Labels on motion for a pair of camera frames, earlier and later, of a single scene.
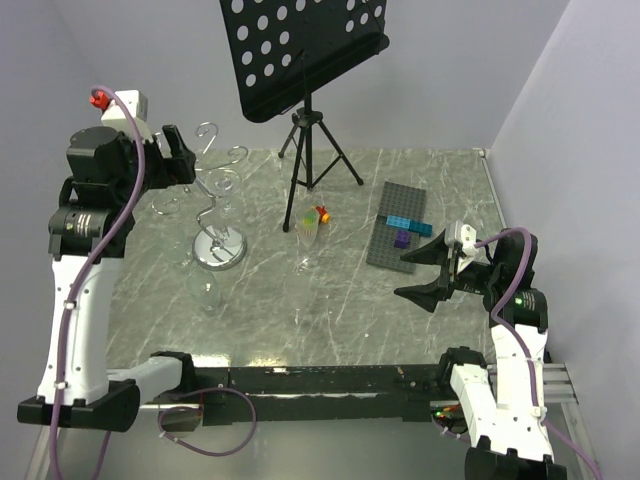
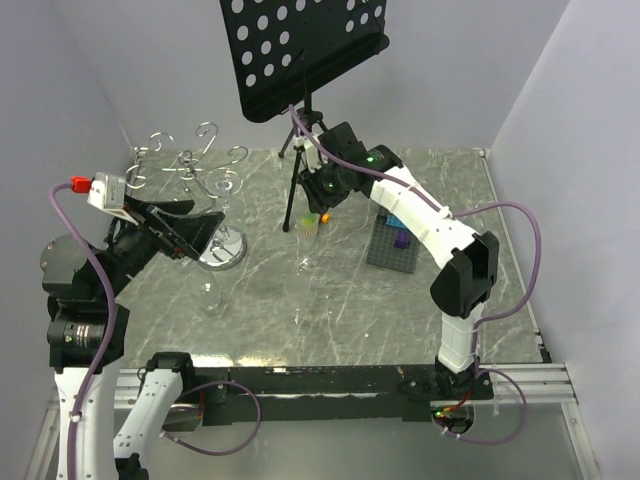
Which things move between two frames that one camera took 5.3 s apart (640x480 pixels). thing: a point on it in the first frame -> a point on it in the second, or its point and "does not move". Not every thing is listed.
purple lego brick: [402, 239] does not move
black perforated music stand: [286, 50] does not move
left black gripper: [179, 168] -> [188, 233]
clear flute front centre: [297, 290] does not move
